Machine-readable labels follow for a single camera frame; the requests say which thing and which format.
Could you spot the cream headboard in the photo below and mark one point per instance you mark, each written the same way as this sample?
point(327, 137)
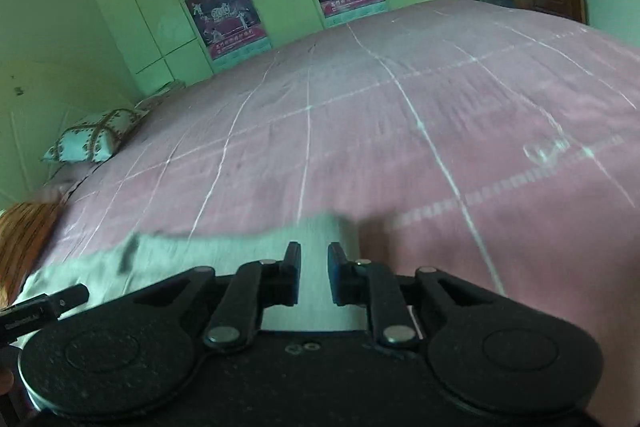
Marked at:
point(45, 107)

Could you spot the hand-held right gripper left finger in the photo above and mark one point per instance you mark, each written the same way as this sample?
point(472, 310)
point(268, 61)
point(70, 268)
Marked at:
point(294, 274)

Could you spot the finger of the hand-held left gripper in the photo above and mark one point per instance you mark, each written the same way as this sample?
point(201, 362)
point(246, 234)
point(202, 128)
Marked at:
point(70, 301)

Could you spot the grey pants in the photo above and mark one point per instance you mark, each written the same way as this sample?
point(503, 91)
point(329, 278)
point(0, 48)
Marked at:
point(200, 254)

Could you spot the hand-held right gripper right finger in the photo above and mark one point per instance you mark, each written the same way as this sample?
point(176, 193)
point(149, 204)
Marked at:
point(334, 274)

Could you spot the white patterned pillow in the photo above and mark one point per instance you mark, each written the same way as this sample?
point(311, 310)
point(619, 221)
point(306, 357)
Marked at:
point(92, 137)

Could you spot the bed with pink checked sheet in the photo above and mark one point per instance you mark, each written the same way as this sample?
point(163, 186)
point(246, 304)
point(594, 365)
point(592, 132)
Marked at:
point(375, 117)

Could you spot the orange striped pillow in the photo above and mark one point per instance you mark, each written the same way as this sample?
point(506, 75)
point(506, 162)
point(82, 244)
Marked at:
point(25, 237)

